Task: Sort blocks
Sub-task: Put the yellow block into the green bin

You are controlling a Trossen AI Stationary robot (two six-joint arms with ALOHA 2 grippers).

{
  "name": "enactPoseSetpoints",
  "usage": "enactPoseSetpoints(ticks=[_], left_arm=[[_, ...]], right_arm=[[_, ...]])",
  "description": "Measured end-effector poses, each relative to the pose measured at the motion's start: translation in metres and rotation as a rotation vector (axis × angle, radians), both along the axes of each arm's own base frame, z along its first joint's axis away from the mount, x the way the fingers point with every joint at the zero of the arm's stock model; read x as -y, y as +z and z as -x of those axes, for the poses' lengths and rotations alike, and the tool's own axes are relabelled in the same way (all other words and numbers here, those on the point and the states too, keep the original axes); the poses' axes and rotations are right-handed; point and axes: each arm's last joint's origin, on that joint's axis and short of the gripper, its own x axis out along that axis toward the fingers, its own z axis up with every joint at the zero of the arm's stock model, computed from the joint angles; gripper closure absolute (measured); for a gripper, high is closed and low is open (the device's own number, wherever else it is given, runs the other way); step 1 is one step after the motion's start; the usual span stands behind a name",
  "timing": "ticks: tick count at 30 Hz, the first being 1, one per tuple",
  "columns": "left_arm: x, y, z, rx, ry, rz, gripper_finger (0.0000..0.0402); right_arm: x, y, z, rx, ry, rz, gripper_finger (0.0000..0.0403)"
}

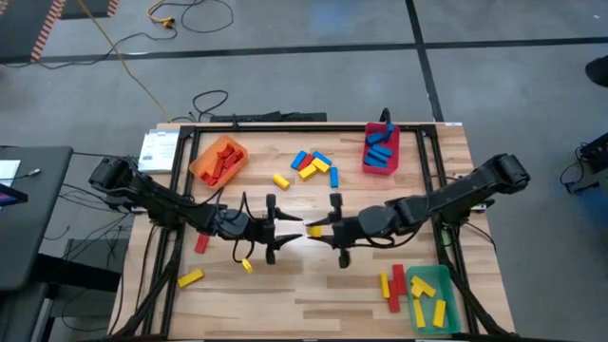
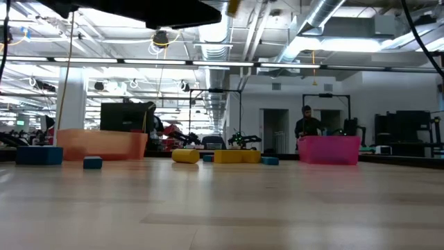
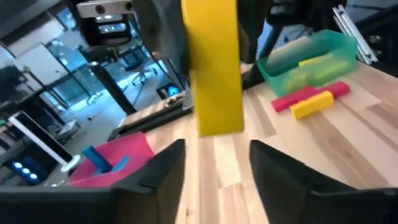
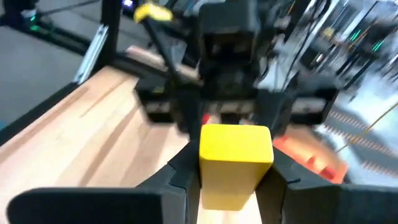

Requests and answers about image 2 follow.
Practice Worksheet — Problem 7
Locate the long overhead light bar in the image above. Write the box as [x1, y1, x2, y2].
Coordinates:
[0, 55, 444, 74]

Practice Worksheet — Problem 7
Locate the red background object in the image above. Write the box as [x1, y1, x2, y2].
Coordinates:
[162, 124, 183, 151]

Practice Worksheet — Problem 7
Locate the yellow wooden cylinder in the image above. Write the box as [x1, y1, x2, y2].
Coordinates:
[171, 148, 201, 165]

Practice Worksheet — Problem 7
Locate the silver ventilation duct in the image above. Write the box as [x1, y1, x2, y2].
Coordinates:
[193, 0, 232, 105]

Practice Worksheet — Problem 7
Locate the black ceiling cable reel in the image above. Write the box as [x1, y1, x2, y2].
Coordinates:
[151, 30, 171, 49]

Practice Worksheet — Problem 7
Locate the pink-red translucent plastic bin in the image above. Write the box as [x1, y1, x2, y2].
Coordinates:
[297, 135, 362, 166]

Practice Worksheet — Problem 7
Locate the yellow wooden block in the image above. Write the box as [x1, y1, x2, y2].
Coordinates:
[241, 149, 262, 164]
[214, 149, 244, 165]

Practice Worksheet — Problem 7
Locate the black equipment cabinet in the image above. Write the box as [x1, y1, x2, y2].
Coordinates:
[373, 110, 433, 144]

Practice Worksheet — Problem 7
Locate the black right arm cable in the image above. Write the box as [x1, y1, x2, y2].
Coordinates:
[400, 0, 444, 80]

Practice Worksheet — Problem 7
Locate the yellow cable tag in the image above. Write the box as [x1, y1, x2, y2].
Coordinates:
[227, 0, 242, 17]

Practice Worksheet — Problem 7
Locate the orange translucent plastic bin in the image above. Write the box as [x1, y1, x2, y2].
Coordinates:
[56, 128, 149, 162]

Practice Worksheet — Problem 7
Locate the long yellow cable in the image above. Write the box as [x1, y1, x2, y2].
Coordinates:
[57, 10, 77, 130]

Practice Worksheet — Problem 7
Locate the black camera stand frame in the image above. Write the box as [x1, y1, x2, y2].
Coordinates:
[189, 87, 243, 147]
[302, 92, 352, 137]

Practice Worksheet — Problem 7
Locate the black upright box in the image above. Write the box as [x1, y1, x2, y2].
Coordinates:
[343, 117, 359, 137]

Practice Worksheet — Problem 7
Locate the large black monitor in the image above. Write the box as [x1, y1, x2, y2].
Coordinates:
[100, 102, 155, 133]

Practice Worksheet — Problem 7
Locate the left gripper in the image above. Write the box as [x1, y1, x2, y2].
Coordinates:
[144, 0, 223, 31]

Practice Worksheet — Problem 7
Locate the white building column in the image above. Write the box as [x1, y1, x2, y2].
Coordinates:
[57, 67, 87, 130]

